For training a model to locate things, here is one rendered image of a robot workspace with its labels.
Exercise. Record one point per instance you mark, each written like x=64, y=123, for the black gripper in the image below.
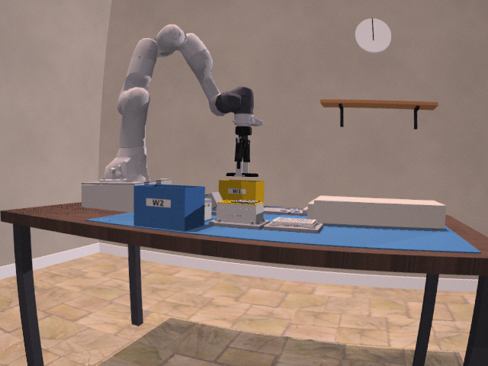
x=242, y=150

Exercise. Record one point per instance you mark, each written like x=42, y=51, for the blue open-top bin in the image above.
x=169, y=207

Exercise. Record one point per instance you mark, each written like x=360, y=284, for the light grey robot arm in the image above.
x=130, y=164

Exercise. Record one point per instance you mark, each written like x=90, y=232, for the blue bench mat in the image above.
x=330, y=235

